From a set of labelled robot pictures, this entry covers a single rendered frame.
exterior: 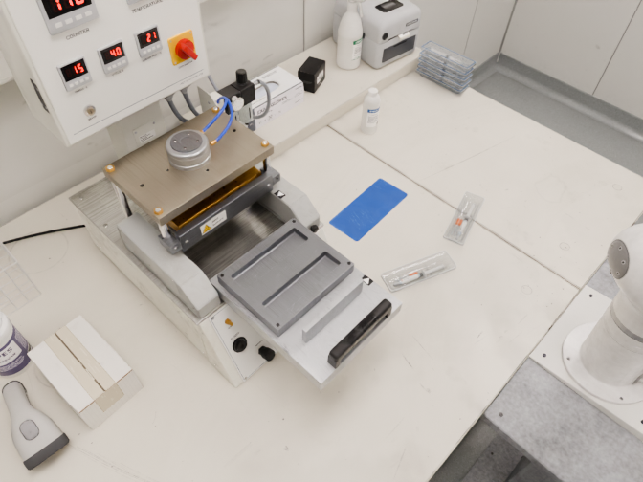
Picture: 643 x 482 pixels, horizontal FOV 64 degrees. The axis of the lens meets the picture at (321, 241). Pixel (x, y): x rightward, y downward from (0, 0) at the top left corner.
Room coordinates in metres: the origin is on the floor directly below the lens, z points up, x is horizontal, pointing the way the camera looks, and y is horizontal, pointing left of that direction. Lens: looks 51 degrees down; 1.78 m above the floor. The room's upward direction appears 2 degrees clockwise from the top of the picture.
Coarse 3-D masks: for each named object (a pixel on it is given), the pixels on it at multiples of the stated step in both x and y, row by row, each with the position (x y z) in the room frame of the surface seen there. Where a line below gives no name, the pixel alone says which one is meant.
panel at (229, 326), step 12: (216, 312) 0.50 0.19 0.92; (228, 312) 0.51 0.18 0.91; (216, 324) 0.49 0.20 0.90; (228, 324) 0.49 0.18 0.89; (240, 324) 0.51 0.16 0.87; (228, 336) 0.48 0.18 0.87; (240, 336) 0.49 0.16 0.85; (252, 336) 0.51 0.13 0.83; (228, 348) 0.47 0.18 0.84; (252, 348) 0.49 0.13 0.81; (240, 360) 0.46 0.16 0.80; (252, 360) 0.47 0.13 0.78; (264, 360) 0.49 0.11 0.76; (240, 372) 0.45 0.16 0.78; (252, 372) 0.46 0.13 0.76
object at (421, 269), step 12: (444, 252) 0.79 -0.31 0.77; (408, 264) 0.75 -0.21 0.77; (420, 264) 0.75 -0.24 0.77; (432, 264) 0.75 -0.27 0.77; (444, 264) 0.75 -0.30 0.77; (384, 276) 0.71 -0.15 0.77; (396, 276) 0.71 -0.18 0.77; (408, 276) 0.71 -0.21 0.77; (420, 276) 0.71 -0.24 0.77; (396, 288) 0.68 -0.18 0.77
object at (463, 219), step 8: (464, 200) 0.97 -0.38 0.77; (472, 200) 0.97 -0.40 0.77; (480, 200) 0.97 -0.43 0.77; (464, 208) 0.94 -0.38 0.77; (472, 208) 0.94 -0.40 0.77; (456, 216) 0.91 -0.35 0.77; (464, 216) 0.91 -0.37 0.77; (472, 216) 0.91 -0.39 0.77; (456, 224) 0.88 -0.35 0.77; (464, 224) 0.89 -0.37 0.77; (472, 224) 0.89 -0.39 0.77; (448, 232) 0.85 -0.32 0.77; (456, 232) 0.85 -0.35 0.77; (464, 232) 0.86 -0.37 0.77; (456, 240) 0.83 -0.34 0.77; (464, 240) 0.83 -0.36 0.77
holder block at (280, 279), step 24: (264, 240) 0.63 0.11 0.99; (288, 240) 0.64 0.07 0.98; (312, 240) 0.63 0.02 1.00; (240, 264) 0.57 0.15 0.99; (264, 264) 0.58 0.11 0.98; (288, 264) 0.57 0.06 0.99; (312, 264) 0.58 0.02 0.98; (336, 264) 0.59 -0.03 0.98; (240, 288) 0.51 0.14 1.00; (264, 288) 0.52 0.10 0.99; (288, 288) 0.53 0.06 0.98; (312, 288) 0.52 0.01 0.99; (264, 312) 0.47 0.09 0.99; (288, 312) 0.47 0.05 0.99
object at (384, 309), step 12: (384, 300) 0.49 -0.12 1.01; (372, 312) 0.47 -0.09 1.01; (384, 312) 0.47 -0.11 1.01; (360, 324) 0.44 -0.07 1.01; (372, 324) 0.44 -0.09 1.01; (348, 336) 0.42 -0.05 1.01; (360, 336) 0.42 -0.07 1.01; (336, 348) 0.39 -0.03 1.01; (348, 348) 0.40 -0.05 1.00; (336, 360) 0.38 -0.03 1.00
